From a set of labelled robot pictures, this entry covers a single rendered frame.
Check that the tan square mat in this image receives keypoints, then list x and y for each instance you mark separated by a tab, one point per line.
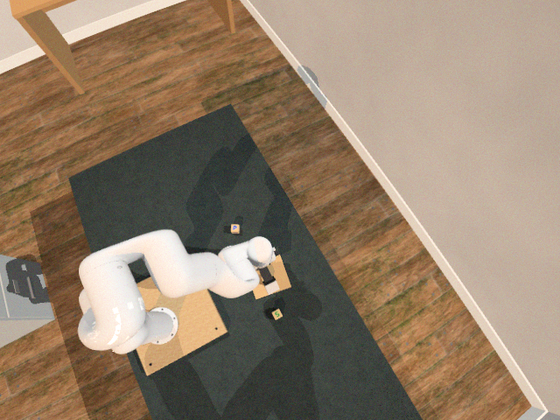
277	270

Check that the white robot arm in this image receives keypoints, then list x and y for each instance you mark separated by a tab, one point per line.
119	306

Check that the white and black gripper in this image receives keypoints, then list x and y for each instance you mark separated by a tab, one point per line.
273	258

